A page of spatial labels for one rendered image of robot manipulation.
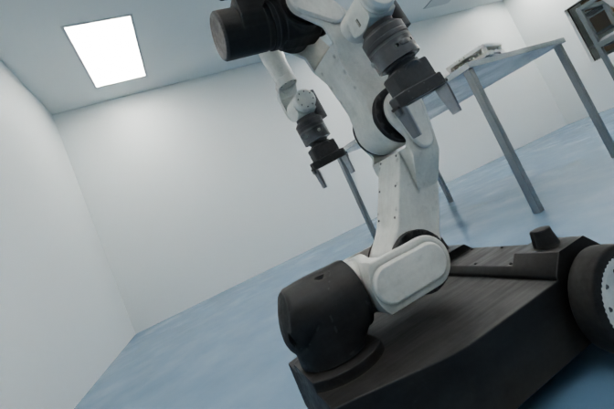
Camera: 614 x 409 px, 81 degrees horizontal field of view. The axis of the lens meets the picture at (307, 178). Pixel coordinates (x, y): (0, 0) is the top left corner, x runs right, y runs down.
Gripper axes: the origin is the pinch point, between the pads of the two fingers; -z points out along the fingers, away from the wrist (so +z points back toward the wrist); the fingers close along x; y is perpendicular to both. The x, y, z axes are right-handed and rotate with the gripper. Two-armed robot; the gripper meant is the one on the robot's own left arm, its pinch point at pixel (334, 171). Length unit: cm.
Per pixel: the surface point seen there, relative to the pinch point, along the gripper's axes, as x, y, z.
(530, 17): 712, 373, 89
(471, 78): 117, 42, 10
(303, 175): 138, 396, 20
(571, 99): 695, 371, -90
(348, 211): 173, 395, -58
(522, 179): 111, 40, -49
